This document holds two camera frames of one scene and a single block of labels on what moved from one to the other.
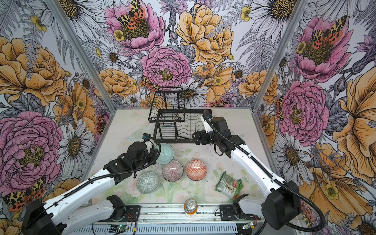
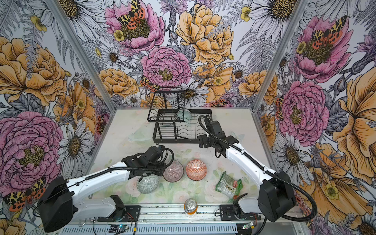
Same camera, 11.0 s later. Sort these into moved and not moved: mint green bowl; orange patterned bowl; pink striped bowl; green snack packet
Moved: mint green bowl
Not moved: orange patterned bowl; pink striped bowl; green snack packet
